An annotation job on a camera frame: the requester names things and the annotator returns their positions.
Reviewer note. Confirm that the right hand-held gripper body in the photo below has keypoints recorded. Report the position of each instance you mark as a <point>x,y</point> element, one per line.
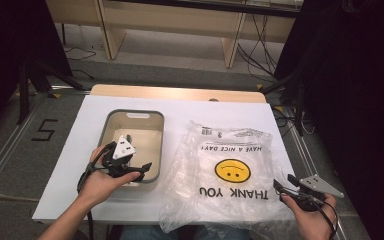
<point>316,185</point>

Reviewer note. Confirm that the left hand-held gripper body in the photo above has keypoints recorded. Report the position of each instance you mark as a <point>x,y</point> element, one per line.
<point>123,150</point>

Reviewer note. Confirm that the beige bin with grey rim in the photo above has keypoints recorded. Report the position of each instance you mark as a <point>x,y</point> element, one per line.
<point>146,140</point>

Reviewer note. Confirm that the clear smiley plastic bag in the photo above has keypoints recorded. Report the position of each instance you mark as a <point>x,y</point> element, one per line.
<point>186,186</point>

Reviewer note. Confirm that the person's right hand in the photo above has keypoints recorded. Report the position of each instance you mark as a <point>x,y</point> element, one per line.
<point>313,225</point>

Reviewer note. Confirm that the person's left hand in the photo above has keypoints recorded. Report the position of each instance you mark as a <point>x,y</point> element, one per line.
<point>100,186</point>

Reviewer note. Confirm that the light wooden table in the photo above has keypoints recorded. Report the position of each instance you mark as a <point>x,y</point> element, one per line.
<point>166,92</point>

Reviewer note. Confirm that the black metal stand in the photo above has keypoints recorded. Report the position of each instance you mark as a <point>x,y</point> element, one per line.
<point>298,96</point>

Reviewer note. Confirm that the black curtain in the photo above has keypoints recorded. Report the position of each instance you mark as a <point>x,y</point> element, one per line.
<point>363,100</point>
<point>13,40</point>

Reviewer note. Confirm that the black tripod stand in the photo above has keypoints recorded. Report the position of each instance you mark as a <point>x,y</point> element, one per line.
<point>23,96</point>

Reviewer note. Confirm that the light wooden desk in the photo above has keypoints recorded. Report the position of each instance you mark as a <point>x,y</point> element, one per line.
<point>166,20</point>

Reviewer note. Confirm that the metal floor rail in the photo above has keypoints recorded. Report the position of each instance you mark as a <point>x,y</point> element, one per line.
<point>6,156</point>
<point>305,150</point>

